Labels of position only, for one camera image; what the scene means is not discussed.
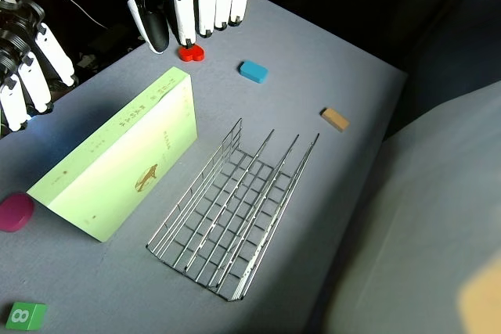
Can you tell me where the red heart block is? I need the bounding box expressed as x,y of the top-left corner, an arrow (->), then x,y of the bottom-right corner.
178,44 -> 206,63

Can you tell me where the grey table cloth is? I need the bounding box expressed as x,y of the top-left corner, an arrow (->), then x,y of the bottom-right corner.
0,0 -> 408,334

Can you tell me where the tan wooden block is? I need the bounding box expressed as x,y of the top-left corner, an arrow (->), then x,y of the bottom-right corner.
320,107 -> 351,133

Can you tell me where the blurred grey panel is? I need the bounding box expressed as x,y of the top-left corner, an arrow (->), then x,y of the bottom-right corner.
324,80 -> 501,334

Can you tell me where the pale green book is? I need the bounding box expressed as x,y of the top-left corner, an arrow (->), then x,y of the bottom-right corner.
27,66 -> 199,243

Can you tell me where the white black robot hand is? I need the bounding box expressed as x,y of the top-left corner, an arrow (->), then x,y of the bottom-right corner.
111,0 -> 252,55
0,0 -> 77,134

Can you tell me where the blue rounded block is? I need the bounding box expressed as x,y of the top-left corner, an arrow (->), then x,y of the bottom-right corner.
238,60 -> 270,85

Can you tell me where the silver wire rack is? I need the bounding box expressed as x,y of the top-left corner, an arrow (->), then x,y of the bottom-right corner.
145,117 -> 320,303

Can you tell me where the green number cube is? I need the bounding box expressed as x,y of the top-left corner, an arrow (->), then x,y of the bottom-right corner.
5,301 -> 49,331

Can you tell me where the magenta round block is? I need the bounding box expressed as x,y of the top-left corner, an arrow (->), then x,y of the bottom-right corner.
0,192 -> 35,233

